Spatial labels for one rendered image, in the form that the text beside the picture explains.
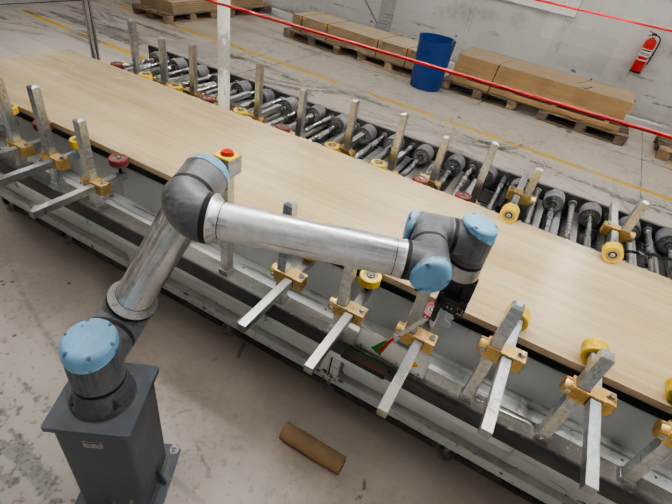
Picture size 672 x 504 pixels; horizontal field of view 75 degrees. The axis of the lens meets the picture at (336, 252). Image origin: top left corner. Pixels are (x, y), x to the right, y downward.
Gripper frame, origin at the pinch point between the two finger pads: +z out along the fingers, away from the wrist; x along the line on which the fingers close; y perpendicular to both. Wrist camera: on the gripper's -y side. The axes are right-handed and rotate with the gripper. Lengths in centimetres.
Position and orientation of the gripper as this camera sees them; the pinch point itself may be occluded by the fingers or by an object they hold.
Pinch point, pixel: (430, 322)
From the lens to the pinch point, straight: 132.8
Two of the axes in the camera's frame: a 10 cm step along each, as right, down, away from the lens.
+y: 8.7, 4.0, -2.9
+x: 4.7, -4.8, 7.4
